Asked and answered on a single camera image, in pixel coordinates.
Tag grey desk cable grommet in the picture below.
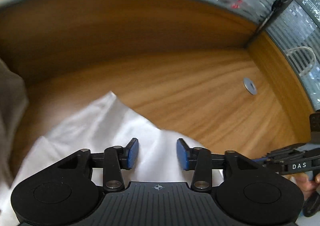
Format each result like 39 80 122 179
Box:
243 77 258 95

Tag right human hand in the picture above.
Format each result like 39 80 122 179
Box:
293 173 320 199

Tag beige garment pile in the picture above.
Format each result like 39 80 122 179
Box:
1 61 28 190

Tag white wire rack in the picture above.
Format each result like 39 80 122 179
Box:
284 46 316 77

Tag black scissors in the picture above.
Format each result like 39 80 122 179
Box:
271 0 287 13

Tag black cable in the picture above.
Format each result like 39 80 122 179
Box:
301 190 320 217

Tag beige satin shirt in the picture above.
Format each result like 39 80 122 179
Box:
1 92 209 225

